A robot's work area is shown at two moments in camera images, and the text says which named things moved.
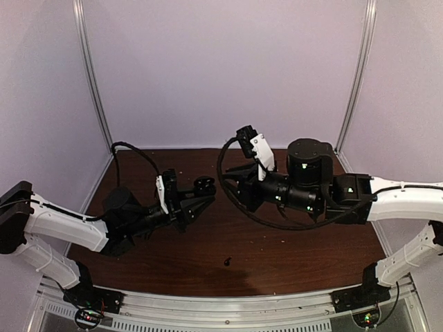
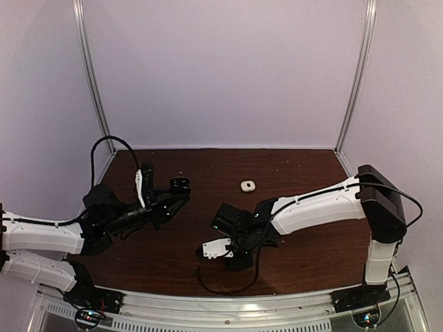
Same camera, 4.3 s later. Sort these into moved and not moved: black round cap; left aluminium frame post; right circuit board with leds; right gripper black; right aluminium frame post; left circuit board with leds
Moved: black round cap; right gripper black
Not moved: right aluminium frame post; left aluminium frame post; left circuit board with leds; right circuit board with leds
